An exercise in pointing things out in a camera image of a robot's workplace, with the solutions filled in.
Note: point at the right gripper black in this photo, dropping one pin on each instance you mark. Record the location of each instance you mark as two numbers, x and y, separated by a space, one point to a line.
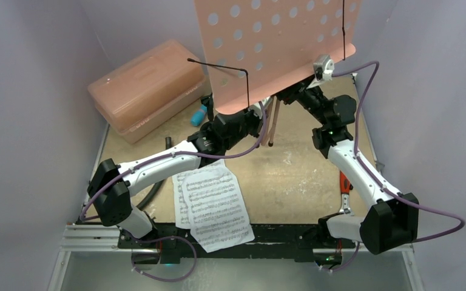
297 91

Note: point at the pink music stand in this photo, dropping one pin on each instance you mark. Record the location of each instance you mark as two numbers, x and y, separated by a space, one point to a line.
257 48

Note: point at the sheet music page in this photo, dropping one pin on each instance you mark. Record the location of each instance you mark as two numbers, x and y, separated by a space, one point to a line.
217 213
181 209

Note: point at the black microphone desk stand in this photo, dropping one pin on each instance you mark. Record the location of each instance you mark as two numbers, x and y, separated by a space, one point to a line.
208 104

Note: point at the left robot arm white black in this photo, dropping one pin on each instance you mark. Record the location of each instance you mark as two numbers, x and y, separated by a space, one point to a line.
113 185

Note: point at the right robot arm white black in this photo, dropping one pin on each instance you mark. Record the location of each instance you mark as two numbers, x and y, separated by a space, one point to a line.
392 219

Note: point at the blue toy microphone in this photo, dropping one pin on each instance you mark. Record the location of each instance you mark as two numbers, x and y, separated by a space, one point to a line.
198 117

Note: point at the translucent orange plastic box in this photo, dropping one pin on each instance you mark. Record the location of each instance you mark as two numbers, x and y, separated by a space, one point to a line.
142 94

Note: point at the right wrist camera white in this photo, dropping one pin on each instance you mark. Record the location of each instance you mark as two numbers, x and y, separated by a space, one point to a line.
323 68

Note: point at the red handled tool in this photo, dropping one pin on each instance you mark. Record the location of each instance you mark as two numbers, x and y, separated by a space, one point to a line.
345 188

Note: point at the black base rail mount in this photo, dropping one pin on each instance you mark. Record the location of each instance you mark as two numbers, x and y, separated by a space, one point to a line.
301 242

